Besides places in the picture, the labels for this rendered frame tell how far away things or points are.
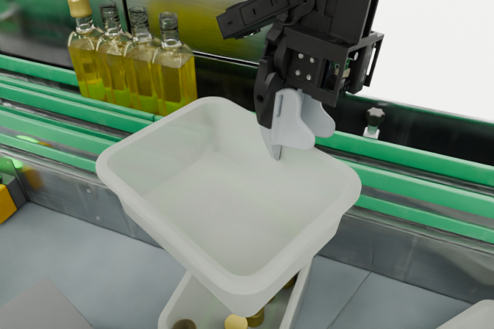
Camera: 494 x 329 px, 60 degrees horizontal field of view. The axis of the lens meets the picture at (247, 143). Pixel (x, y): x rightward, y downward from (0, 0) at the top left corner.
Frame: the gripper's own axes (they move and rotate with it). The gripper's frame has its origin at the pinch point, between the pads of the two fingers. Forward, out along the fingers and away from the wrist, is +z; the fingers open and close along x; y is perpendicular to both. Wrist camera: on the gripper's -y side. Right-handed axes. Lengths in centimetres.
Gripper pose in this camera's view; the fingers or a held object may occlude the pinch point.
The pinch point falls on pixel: (275, 145)
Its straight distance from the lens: 46.6
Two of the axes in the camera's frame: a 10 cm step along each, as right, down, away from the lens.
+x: 6.3, -3.4, 6.9
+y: 7.7, 4.1, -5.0
